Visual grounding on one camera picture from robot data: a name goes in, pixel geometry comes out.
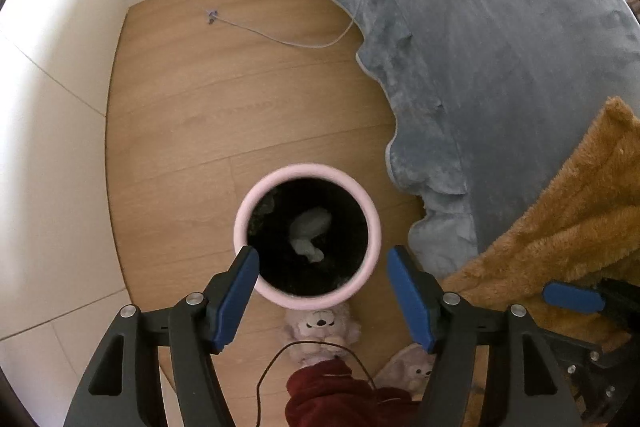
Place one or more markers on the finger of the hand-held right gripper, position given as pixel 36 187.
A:
pixel 575 297
pixel 600 382

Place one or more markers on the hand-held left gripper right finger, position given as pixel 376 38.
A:
pixel 412 302

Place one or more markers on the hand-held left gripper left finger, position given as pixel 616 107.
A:
pixel 235 302

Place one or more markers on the pink round waste bin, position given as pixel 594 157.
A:
pixel 310 299

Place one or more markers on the pink plush bear slipper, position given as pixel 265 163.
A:
pixel 405 367

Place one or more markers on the brown fuzzy blanket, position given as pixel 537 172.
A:
pixel 575 217

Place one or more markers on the cream teddy bear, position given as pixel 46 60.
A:
pixel 315 322

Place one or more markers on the dark red pants leg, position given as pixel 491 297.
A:
pixel 330 397

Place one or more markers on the white wardrobe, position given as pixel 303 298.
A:
pixel 60 157

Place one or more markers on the grey fleece blanket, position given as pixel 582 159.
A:
pixel 500 57

